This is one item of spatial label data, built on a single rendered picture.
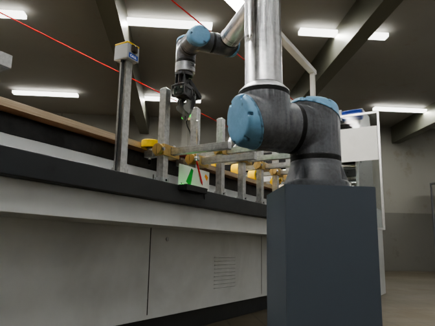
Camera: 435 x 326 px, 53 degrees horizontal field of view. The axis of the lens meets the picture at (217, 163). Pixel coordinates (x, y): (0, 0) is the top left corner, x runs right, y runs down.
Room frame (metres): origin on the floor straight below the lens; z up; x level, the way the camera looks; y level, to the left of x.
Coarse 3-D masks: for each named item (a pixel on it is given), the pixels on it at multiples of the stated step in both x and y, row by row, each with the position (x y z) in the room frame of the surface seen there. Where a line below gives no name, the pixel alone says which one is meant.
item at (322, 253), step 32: (288, 192) 1.16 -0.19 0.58; (320, 192) 1.17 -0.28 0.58; (352, 192) 1.17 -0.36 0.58; (288, 224) 1.16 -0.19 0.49; (320, 224) 1.17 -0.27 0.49; (352, 224) 1.17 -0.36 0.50; (288, 256) 1.16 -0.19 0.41; (320, 256) 1.17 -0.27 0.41; (352, 256) 1.17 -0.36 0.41; (288, 288) 1.16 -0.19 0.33; (320, 288) 1.17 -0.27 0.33; (352, 288) 1.17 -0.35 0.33; (288, 320) 1.16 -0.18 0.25; (320, 320) 1.17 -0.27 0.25; (352, 320) 1.17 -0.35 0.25
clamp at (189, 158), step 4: (188, 156) 2.05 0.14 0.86; (192, 156) 2.04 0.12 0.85; (200, 156) 2.08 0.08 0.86; (188, 160) 2.05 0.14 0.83; (192, 160) 2.04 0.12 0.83; (200, 160) 2.08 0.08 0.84; (188, 164) 2.07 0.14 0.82; (192, 164) 2.07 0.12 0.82; (196, 164) 2.06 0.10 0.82; (200, 164) 2.08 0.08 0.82; (204, 164) 2.11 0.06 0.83; (200, 168) 2.17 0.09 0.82
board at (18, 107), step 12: (0, 96) 1.36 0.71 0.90; (0, 108) 1.40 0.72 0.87; (12, 108) 1.40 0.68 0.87; (24, 108) 1.44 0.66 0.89; (36, 108) 1.48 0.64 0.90; (36, 120) 1.54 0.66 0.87; (48, 120) 1.54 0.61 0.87; (60, 120) 1.57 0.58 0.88; (72, 120) 1.62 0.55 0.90; (84, 132) 1.69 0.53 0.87; (96, 132) 1.73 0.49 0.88; (108, 132) 1.78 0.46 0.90; (132, 144) 1.91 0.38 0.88; (204, 168) 2.45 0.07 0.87; (252, 180) 2.97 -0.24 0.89
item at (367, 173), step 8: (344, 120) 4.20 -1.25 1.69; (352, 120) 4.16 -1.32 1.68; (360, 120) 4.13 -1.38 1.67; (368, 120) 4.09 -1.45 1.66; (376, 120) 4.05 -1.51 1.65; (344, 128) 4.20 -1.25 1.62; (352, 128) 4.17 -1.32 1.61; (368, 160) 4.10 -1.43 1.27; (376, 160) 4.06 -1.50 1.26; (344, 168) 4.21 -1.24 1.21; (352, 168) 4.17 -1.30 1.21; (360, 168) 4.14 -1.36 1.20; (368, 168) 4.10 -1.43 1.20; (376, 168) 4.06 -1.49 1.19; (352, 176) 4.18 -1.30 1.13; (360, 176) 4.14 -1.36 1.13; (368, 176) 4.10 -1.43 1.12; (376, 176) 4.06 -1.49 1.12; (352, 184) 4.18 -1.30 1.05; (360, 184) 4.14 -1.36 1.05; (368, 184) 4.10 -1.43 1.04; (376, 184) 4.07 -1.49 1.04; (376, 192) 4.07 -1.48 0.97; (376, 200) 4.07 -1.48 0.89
